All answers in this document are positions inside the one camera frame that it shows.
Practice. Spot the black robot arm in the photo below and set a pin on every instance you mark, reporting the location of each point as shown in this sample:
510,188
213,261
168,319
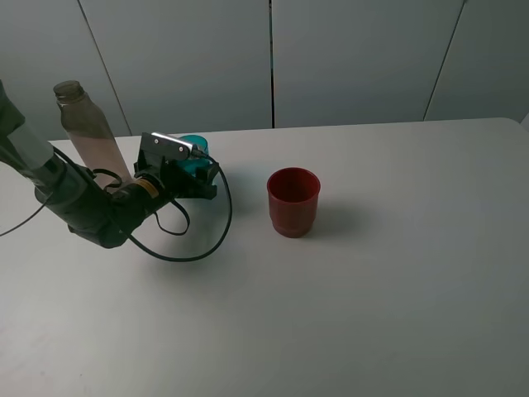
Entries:
101,200

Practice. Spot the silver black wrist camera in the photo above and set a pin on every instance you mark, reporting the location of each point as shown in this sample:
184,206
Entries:
155,147

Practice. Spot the teal translucent plastic cup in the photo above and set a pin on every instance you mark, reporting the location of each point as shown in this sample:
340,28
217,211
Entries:
191,164

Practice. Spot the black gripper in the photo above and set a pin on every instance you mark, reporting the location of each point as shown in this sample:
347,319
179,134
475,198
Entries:
166,180

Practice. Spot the clear brownish plastic bottle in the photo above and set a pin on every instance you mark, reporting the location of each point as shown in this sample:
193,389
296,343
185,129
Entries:
90,133

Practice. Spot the red plastic cup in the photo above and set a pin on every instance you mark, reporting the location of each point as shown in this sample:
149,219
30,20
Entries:
293,199

